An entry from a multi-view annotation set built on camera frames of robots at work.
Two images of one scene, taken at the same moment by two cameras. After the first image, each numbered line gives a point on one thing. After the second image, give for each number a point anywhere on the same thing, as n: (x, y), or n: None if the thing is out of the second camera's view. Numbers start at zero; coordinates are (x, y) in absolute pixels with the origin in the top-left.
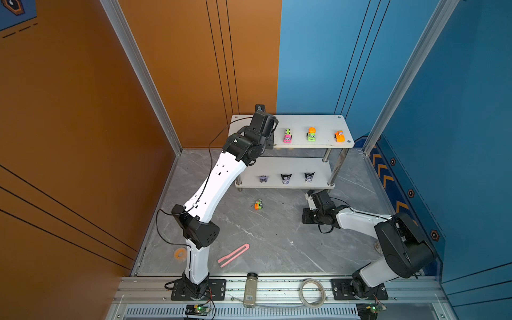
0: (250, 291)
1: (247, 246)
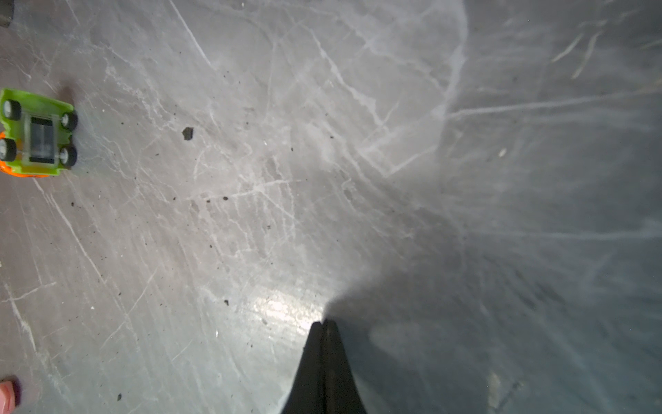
0: None
1: (7, 398)
